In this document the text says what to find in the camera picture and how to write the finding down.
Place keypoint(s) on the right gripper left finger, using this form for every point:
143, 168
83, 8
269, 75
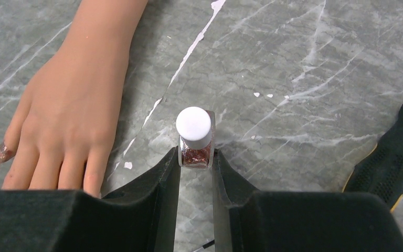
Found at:
139, 216

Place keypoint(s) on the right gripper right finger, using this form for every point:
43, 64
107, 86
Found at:
249, 219

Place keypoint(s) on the glitter nail polish bottle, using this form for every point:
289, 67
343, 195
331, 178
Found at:
196, 128

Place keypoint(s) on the near black yellow screwdriver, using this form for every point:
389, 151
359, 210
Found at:
205, 246

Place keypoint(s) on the black yellow screwdriver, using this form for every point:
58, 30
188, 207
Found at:
381, 172
205, 246

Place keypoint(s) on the mannequin practice hand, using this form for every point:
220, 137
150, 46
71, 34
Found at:
63, 130

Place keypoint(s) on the far black yellow screwdriver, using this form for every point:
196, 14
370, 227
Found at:
381, 172

